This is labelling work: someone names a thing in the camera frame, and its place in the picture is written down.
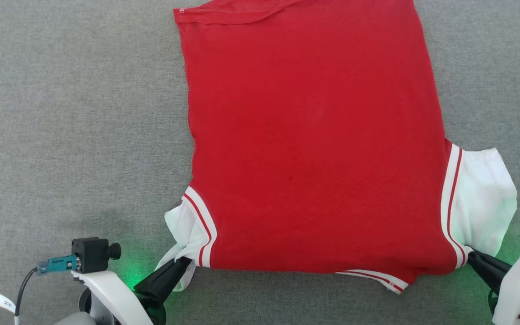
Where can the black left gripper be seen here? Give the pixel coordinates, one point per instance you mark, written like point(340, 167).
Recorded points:
point(154, 311)

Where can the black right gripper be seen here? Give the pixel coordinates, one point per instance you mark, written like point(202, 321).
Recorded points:
point(494, 302)

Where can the red and white t-shirt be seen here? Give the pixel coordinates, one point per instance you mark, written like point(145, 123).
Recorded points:
point(314, 135)

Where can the grey fabric sofa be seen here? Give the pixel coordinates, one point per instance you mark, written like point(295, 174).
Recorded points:
point(70, 113)

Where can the white left camera bracket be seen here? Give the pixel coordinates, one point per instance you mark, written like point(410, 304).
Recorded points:
point(115, 298)

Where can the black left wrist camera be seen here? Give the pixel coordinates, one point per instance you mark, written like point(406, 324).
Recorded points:
point(90, 255)

